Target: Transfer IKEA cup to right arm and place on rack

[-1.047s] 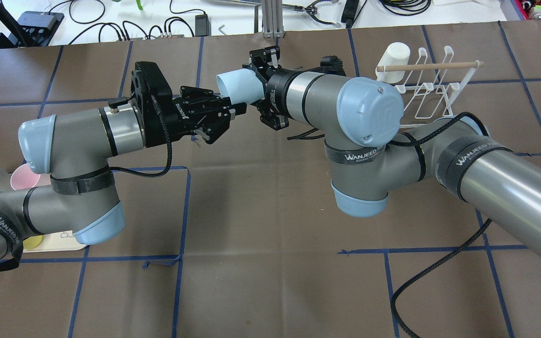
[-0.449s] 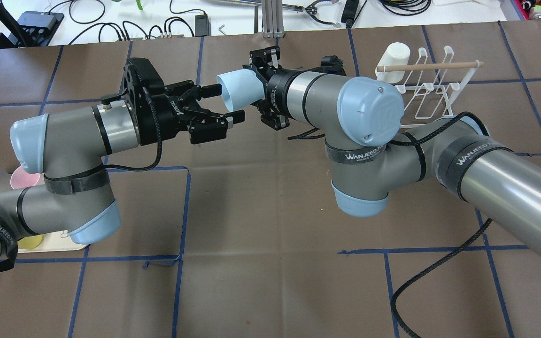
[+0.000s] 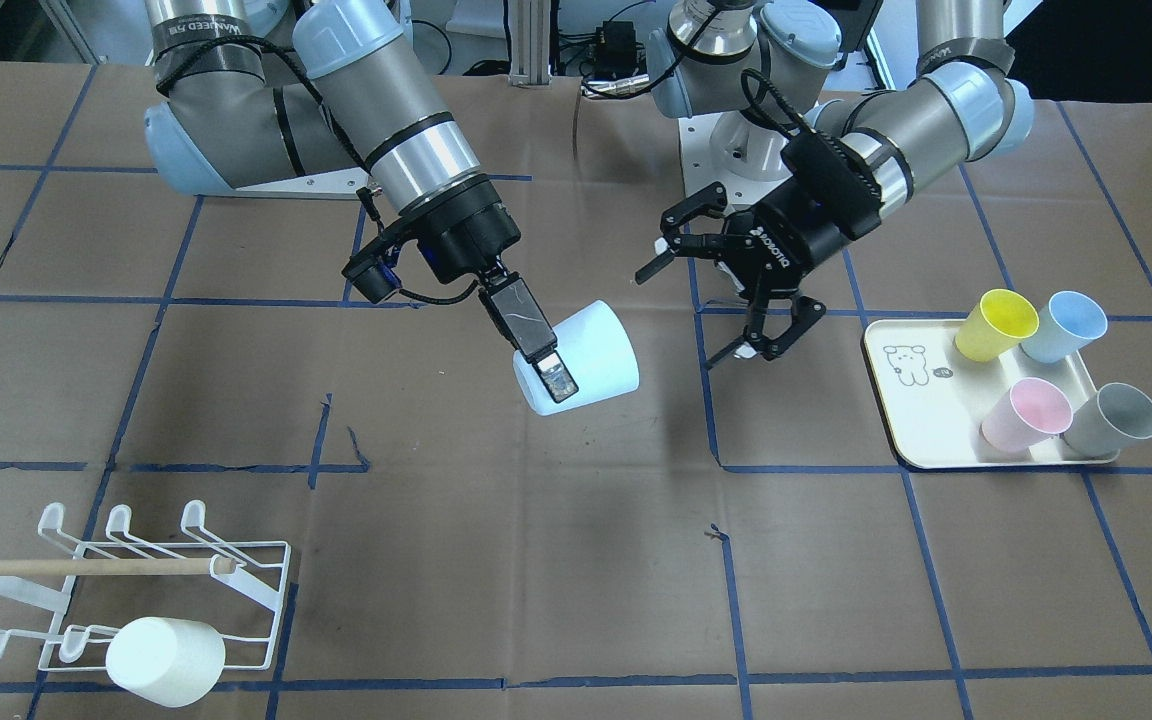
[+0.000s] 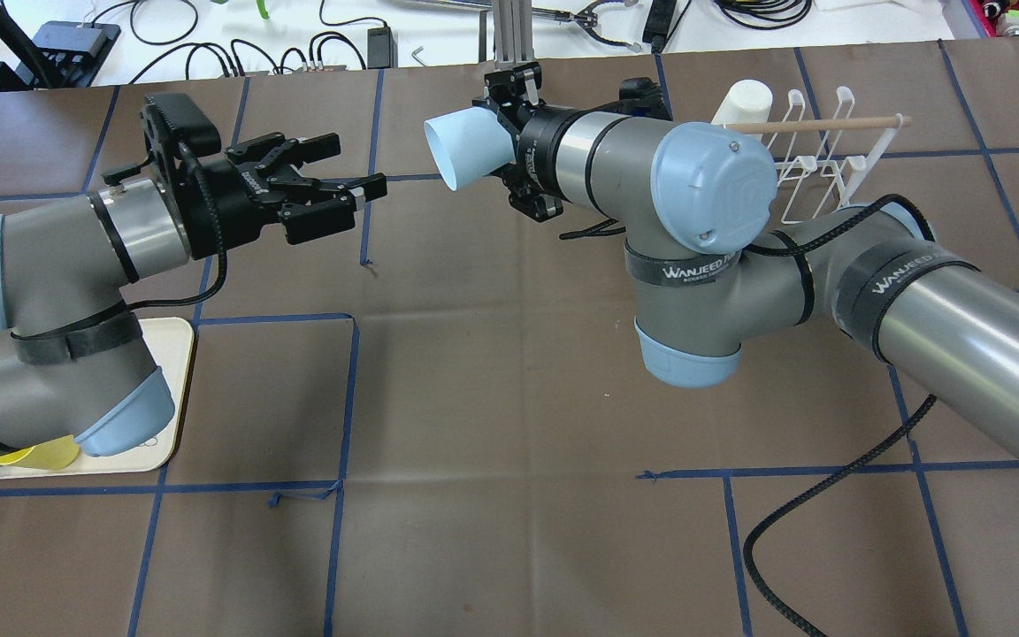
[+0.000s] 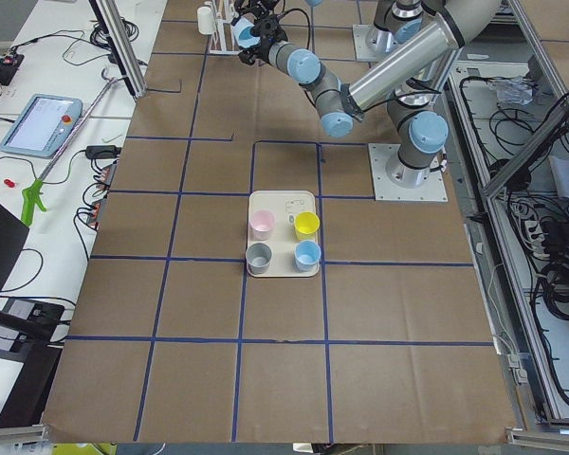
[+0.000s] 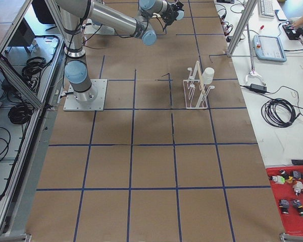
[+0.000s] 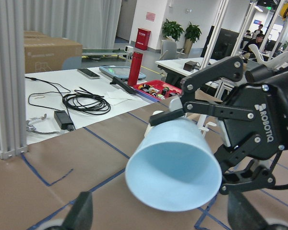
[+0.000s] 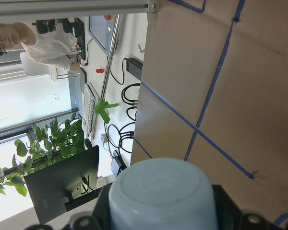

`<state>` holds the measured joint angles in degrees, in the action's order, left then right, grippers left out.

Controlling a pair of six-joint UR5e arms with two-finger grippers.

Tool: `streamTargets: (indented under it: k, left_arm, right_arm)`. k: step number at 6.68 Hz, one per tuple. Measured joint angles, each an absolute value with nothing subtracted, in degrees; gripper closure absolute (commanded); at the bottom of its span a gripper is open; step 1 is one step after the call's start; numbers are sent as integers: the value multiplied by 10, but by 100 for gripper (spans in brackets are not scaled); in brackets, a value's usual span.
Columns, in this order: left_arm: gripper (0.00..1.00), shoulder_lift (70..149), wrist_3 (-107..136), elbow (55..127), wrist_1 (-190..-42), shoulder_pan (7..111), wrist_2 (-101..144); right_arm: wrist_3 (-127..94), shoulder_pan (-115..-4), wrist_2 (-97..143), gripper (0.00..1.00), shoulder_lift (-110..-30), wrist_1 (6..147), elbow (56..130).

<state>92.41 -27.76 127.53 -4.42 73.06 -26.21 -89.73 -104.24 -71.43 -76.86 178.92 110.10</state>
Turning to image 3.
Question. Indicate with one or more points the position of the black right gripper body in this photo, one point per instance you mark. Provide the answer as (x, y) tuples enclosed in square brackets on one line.
[(463, 236)]

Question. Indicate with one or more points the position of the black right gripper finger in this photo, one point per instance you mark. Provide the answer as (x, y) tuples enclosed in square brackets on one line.
[(555, 377)]

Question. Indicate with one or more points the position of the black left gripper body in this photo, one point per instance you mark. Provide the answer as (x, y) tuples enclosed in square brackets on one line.
[(794, 243)]

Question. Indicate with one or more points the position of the light blue plastic cup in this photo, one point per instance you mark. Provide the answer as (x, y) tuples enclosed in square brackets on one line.
[(594, 346)]

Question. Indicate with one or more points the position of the white plastic cup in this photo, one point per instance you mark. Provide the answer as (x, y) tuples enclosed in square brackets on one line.
[(168, 661)]

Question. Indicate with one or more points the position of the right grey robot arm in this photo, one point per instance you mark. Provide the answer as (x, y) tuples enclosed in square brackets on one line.
[(238, 110)]

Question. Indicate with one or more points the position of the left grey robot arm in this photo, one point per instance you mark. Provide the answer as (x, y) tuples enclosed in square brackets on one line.
[(771, 60)]

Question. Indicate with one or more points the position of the yellow plastic cup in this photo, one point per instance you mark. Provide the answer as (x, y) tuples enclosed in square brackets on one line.
[(1000, 321)]

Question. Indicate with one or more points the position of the pink plastic cup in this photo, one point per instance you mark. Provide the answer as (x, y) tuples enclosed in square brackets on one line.
[(1030, 411)]

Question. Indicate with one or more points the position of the light blue cup at edge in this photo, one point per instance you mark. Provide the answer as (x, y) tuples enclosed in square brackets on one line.
[(1069, 321)]

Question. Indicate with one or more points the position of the grey plastic cup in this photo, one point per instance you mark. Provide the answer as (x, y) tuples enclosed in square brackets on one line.
[(1117, 416)]

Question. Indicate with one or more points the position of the cream rectangular tray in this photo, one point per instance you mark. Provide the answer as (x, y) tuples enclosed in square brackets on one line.
[(933, 399)]

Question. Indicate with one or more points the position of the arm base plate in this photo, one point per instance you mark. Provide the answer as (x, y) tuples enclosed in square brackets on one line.
[(728, 148), (342, 184)]

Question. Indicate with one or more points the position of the aluminium frame post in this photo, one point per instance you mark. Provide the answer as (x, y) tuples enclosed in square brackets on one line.
[(530, 32)]

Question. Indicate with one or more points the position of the white wire cup rack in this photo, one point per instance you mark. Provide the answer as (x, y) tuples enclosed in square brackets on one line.
[(86, 590)]

